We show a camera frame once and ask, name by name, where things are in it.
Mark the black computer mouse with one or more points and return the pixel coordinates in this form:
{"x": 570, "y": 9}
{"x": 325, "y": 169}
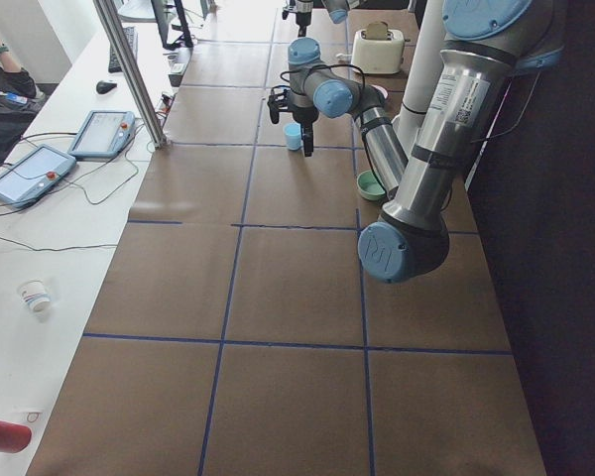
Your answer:
{"x": 105, "y": 86}

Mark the teach pendant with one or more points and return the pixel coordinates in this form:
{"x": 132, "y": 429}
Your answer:
{"x": 103, "y": 135}
{"x": 34, "y": 176}

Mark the toast slice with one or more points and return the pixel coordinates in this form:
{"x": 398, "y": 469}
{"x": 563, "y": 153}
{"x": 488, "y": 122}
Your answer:
{"x": 377, "y": 31}

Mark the near teach pendant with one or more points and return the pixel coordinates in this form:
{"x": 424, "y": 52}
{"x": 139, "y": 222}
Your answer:
{"x": 34, "y": 176}

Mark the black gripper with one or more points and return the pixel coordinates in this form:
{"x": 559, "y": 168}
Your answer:
{"x": 303, "y": 11}
{"x": 304, "y": 116}

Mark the cream toaster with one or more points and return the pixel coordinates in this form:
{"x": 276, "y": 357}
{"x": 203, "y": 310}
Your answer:
{"x": 378, "y": 56}

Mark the green bowl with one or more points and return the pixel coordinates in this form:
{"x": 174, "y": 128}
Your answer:
{"x": 369, "y": 187}

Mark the red cylinder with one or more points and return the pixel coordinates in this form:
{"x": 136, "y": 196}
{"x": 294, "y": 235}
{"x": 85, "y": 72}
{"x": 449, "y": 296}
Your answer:
{"x": 14, "y": 437}

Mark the person in grey shirt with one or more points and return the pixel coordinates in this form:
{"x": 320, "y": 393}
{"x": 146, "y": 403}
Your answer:
{"x": 20, "y": 101}

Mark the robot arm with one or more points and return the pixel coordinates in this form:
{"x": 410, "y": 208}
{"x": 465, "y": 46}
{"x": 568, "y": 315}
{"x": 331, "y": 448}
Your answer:
{"x": 465, "y": 53}
{"x": 337, "y": 9}

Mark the far teach pendant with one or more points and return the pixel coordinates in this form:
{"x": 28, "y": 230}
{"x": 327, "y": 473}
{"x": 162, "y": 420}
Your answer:
{"x": 103, "y": 135}

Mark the pink bowl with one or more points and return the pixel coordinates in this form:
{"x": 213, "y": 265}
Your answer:
{"x": 383, "y": 94}

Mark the light blue cup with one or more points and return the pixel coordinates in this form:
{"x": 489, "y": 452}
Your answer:
{"x": 292, "y": 134}

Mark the paper cup on desk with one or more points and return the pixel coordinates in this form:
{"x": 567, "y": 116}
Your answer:
{"x": 34, "y": 295}

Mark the aluminium frame post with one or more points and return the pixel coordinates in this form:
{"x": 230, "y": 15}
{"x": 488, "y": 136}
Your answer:
{"x": 112, "y": 26}

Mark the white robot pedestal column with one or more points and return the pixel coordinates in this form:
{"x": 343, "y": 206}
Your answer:
{"x": 426, "y": 68}

